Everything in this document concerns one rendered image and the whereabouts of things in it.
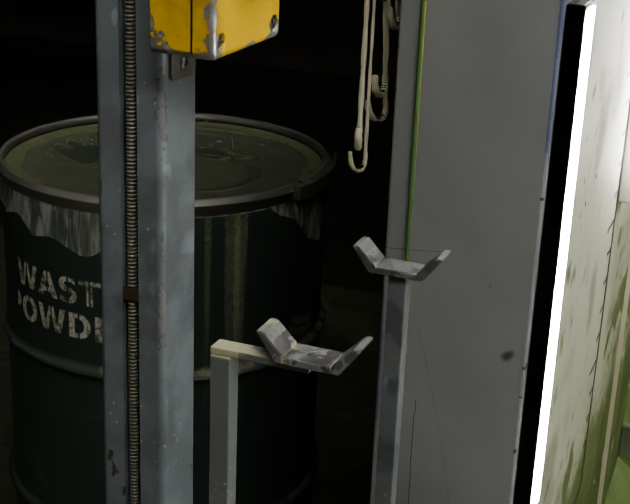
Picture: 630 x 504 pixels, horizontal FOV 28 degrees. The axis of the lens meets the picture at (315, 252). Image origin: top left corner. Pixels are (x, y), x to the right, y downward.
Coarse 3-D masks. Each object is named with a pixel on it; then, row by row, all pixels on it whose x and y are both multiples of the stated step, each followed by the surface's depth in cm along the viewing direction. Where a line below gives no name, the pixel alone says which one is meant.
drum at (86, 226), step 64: (64, 128) 233; (256, 128) 238; (0, 192) 207; (64, 192) 192; (320, 192) 210; (64, 256) 196; (256, 256) 199; (320, 256) 218; (64, 320) 200; (256, 320) 203; (320, 320) 223; (64, 384) 205; (256, 384) 207; (64, 448) 209; (256, 448) 211
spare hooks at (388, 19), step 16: (368, 0) 143; (384, 0) 145; (368, 16) 143; (384, 16) 147; (384, 32) 148; (384, 48) 149; (384, 64) 149; (368, 80) 146; (384, 80) 150; (368, 96) 147; (384, 96) 150; (368, 112) 148; (384, 112) 152; (368, 128) 148; (352, 160) 147
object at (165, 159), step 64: (128, 0) 93; (128, 64) 95; (128, 128) 97; (192, 128) 100; (128, 192) 99; (192, 192) 102; (128, 256) 100; (192, 256) 104; (128, 320) 102; (192, 320) 106; (128, 384) 105; (192, 384) 108; (128, 448) 107; (192, 448) 110
